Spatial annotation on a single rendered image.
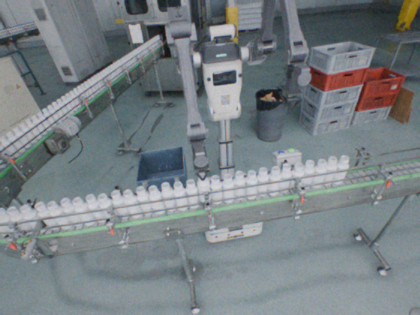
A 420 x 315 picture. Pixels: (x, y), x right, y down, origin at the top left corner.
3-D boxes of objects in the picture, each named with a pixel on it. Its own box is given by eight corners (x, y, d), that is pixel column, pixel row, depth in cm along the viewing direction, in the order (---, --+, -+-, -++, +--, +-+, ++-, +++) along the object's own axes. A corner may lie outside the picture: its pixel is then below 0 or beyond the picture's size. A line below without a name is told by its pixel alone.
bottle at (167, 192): (177, 202, 119) (172, 179, 109) (177, 211, 114) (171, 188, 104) (166, 203, 119) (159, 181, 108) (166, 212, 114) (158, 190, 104)
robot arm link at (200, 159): (207, 124, 91) (185, 127, 90) (211, 140, 82) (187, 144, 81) (209, 148, 98) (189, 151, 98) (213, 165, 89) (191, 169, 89)
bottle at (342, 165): (344, 184, 119) (354, 160, 109) (334, 186, 119) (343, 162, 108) (337, 176, 124) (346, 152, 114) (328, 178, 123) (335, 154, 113)
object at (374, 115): (352, 125, 336) (356, 112, 322) (335, 112, 368) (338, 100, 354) (387, 119, 342) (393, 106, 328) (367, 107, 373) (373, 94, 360)
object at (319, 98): (319, 108, 294) (323, 92, 280) (301, 96, 326) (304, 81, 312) (358, 100, 304) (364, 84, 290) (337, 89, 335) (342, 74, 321)
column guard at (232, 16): (227, 45, 763) (226, 7, 694) (225, 43, 794) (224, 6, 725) (239, 43, 766) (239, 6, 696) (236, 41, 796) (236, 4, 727)
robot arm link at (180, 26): (189, -5, 81) (162, -2, 80) (195, 31, 81) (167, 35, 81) (191, 52, 126) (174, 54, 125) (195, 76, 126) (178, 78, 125)
